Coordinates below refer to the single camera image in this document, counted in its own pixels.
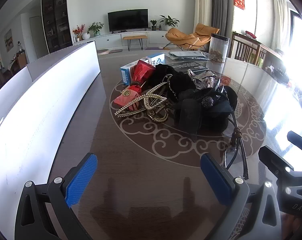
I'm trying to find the black television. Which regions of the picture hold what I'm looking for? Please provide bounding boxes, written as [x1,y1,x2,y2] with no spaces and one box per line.
[108,9,149,32]

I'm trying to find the cream covered standing air conditioner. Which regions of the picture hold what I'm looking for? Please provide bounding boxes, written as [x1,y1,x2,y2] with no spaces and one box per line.
[193,0,213,29]

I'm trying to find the grey plastic bag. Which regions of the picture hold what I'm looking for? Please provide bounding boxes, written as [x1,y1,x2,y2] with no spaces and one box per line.
[167,51,213,61]

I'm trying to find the clear jar black lid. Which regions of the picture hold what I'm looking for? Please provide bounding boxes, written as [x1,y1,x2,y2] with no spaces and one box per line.
[208,33,230,63]

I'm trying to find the black booklet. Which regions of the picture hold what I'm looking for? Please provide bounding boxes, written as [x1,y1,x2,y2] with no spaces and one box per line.
[166,60,209,72]

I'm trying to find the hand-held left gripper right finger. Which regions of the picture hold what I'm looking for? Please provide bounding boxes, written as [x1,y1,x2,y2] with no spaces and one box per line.
[200,152,283,240]

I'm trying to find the framed wall painting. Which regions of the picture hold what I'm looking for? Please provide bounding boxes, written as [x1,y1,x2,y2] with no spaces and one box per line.
[4,29,13,52]

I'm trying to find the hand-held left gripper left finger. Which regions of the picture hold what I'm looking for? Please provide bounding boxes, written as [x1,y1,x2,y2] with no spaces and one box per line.
[14,152,99,240]

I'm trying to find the brown cord knot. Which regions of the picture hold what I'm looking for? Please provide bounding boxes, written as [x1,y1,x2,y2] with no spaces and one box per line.
[231,127,242,145]

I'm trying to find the person's right hand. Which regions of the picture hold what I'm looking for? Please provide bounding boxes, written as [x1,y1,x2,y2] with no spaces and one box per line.
[282,213,302,240]

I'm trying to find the white door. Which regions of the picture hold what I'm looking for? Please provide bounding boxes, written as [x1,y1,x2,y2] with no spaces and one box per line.
[29,16,45,59]

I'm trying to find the silver rhinestone hair clip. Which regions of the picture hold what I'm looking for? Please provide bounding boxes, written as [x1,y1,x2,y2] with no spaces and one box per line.
[188,69,219,88]

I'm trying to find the white sheer curtain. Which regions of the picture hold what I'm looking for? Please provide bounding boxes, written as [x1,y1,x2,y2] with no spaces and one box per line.
[274,0,288,51]

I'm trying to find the orange top bench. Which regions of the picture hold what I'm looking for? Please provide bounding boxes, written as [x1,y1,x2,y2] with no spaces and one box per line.
[122,35,148,52]

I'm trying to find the white-walled cardboard box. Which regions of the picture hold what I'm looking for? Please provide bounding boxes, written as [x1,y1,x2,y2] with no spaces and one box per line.
[0,40,101,230]

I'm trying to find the wooden slat chair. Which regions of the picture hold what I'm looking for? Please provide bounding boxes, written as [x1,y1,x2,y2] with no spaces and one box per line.
[231,31,261,64]

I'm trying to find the orange lounge chair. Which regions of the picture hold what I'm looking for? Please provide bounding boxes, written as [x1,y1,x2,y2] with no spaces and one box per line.
[165,23,219,52]

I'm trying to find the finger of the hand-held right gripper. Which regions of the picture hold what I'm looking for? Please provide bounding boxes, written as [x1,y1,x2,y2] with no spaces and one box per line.
[258,145,302,201]
[287,130,302,153]

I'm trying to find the pearl hair claw clip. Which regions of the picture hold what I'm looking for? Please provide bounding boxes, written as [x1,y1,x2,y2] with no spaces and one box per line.
[114,82,170,123]

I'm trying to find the grey curtain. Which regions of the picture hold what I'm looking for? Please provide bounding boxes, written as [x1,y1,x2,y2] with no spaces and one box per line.
[205,0,234,38]

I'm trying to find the black fabric hair bow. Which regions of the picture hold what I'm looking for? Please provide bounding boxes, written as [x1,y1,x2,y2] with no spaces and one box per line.
[175,99,203,143]

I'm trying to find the black bow rhinestone hair clip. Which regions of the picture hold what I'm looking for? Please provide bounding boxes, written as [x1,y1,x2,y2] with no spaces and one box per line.
[177,85,239,120]

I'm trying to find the blue white carton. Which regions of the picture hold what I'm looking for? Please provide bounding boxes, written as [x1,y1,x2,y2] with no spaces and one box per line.
[144,53,166,67]
[120,64,141,85]

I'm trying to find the red flowers white vase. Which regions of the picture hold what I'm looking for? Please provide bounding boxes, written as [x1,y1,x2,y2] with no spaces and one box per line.
[73,24,91,41]

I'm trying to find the red drawstring pouch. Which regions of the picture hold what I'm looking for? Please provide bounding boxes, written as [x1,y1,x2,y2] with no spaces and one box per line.
[113,59,156,112]

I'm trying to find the brown patterned desktop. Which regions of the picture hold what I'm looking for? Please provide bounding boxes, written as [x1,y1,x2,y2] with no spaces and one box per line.
[44,50,302,240]

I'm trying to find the white tv cabinet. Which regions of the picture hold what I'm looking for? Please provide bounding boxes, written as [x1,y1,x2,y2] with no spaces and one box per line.
[79,30,171,51]

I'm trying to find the large leafy potted plant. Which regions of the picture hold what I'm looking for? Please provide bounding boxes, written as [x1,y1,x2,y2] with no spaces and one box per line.
[159,15,180,31]

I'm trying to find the dark glass display cabinet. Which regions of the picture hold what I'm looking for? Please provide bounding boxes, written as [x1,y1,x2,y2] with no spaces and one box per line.
[41,0,73,53]

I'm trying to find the green plant teal pot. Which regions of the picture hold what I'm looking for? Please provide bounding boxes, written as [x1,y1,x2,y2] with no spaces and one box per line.
[87,22,104,37]

